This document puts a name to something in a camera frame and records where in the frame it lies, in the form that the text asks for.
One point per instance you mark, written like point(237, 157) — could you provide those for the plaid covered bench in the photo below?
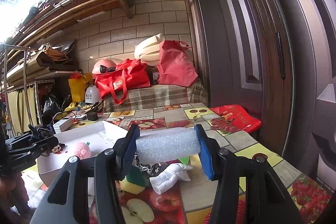
point(158, 96)

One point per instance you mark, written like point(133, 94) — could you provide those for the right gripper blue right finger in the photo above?
point(210, 160)

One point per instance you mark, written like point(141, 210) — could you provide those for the white cloth doll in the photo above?
point(167, 179)

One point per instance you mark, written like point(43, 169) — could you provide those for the black white patterned cloth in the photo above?
point(150, 169)

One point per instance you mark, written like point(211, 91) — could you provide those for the white shallow tray box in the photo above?
point(99, 136)

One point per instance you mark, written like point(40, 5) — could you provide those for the cream foam roll stack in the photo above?
point(148, 50)

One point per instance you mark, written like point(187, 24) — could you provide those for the pink helmet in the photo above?
point(104, 66)

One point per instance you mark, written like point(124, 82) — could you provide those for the fruit pattern tablecloth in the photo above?
point(234, 178)

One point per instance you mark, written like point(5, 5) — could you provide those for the white foam block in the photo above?
point(167, 145)

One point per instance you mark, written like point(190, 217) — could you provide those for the pink fluffy pompom keychain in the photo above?
point(82, 151)

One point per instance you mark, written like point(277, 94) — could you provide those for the black charger block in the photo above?
point(92, 116)

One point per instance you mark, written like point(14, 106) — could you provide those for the yellow shopping bag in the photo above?
point(78, 84)

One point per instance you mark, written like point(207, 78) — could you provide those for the red non-woven bag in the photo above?
point(175, 67)

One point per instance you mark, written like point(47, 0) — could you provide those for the black plastic bag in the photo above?
point(53, 105)

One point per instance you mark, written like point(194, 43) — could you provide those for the yellow green sponge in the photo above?
point(134, 182)

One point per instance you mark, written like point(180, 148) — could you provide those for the metal shelf rack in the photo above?
point(27, 77)

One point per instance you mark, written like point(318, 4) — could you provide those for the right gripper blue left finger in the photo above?
point(125, 149)

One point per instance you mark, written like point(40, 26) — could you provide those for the red tote bag with handles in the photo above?
point(129, 74)

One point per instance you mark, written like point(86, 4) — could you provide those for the brown wooden door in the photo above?
point(275, 58)

